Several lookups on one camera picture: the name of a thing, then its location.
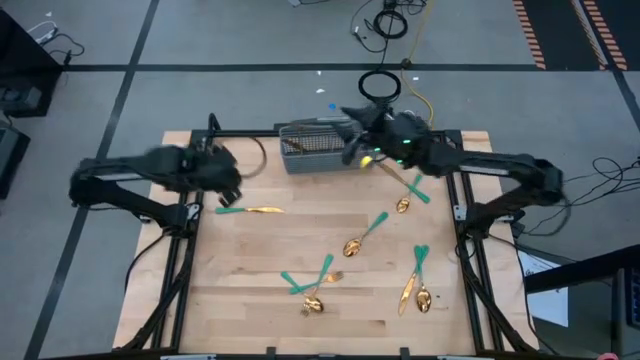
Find thin black floor cable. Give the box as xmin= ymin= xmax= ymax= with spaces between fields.
xmin=47 ymin=32 xmax=86 ymax=66

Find yellow cable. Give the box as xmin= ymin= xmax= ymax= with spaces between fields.
xmin=398 ymin=0 xmax=436 ymax=132

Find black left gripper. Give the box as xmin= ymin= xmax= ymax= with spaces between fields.
xmin=184 ymin=144 xmax=245 ymax=209

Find black aluminium rig frame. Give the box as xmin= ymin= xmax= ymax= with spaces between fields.
xmin=119 ymin=112 xmax=539 ymax=360

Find gray mesh cutlery basket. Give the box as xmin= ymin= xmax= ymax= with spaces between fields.
xmin=277 ymin=116 xmax=380 ymax=176

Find black desk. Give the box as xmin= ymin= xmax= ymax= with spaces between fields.
xmin=523 ymin=243 xmax=640 ymax=360

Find coiled black floor cable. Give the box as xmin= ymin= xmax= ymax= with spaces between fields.
xmin=356 ymin=68 xmax=403 ymax=105
xmin=372 ymin=8 xmax=409 ymax=41

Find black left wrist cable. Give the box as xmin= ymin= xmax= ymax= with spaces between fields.
xmin=238 ymin=136 xmax=269 ymax=180

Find tangled black floor cables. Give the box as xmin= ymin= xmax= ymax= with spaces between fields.
xmin=519 ymin=156 xmax=640 ymax=237

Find loose black floor cable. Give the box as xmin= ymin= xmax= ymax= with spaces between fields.
xmin=348 ymin=0 xmax=396 ymax=71

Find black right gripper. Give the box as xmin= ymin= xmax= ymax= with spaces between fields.
xmin=340 ymin=105 xmax=434 ymax=169

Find black equipment case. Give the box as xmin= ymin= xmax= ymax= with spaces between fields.
xmin=0 ymin=124 xmax=31 ymax=201

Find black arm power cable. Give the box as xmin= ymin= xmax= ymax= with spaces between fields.
xmin=123 ymin=232 xmax=169 ymax=296

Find gold spoon green handle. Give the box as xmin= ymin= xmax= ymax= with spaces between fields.
xmin=342 ymin=211 xmax=390 ymax=259
xmin=415 ymin=244 xmax=433 ymax=315
xmin=395 ymin=173 xmax=424 ymax=215
xmin=302 ymin=253 xmax=335 ymax=314

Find black cabinet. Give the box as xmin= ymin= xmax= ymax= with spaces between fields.
xmin=0 ymin=9 xmax=64 ymax=119

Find white paper sheet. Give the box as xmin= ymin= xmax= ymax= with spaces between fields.
xmin=516 ymin=249 xmax=570 ymax=329

